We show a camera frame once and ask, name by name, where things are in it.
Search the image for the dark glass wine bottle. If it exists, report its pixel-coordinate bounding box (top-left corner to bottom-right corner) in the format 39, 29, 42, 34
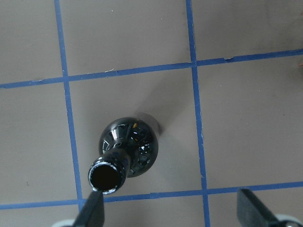
88, 113, 160, 195

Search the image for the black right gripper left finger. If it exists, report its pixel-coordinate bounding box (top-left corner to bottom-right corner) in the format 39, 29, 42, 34
73, 191, 105, 227

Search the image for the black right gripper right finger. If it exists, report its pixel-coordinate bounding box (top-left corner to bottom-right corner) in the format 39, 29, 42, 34
237, 189, 279, 227

